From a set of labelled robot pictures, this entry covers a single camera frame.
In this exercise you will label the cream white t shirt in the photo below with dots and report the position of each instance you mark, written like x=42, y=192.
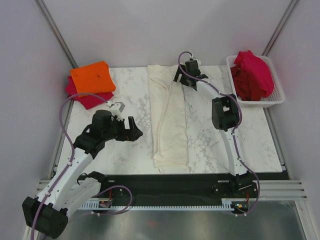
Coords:
x=168, y=118

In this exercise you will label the corner metal post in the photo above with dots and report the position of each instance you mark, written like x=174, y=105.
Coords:
x=290, y=9
x=56, y=32

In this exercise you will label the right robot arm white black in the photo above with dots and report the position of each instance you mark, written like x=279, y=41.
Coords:
x=226, y=117

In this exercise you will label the right corner metal post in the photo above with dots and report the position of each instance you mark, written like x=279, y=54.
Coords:
x=290, y=9

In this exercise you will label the left corner metal post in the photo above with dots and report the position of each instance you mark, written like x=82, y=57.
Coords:
x=56, y=32

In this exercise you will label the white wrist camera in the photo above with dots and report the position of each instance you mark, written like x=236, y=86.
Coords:
x=116, y=108
x=196, y=59

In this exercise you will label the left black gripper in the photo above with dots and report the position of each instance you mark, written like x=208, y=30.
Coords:
x=136, y=133

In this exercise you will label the white plastic basket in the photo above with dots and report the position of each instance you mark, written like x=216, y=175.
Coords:
x=277, y=96

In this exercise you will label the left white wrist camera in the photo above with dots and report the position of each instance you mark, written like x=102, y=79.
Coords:
x=116, y=108

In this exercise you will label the crumpled magenta t shirt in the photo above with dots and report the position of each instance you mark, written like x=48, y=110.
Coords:
x=259, y=76

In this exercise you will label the white slotted cable duct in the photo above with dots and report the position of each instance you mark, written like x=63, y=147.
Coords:
x=225, y=205

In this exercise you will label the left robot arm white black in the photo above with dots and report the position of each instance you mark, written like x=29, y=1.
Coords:
x=49, y=211

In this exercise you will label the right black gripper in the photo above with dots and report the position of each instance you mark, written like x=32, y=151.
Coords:
x=178, y=72

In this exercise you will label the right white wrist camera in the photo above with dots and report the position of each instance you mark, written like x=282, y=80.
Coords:
x=196, y=59

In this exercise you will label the folded orange t shirt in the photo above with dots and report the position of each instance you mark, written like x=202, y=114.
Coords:
x=94, y=78

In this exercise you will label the aluminium extrusion rail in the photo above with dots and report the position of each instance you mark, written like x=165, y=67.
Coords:
x=282, y=190

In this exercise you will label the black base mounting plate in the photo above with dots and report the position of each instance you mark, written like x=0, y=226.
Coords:
x=162, y=189

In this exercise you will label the folded magenta t shirt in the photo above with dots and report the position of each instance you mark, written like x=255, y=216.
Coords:
x=88, y=101

